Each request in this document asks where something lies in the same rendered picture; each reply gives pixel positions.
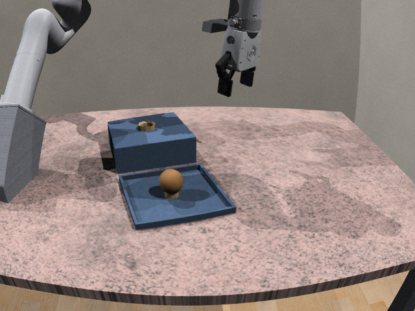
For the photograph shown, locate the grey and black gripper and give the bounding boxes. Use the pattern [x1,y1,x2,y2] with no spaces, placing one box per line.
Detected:
[215,25,261,97]

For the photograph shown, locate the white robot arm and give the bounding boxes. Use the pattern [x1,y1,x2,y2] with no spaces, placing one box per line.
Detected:
[0,0,265,114]

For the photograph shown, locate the blue square tray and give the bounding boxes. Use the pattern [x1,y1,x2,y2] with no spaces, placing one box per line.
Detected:
[119,163,237,230]

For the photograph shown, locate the blue square box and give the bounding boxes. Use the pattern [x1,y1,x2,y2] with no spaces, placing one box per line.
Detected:
[108,112,196,174]

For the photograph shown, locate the brown ball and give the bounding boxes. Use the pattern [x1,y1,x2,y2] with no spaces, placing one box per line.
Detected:
[159,169,184,194]

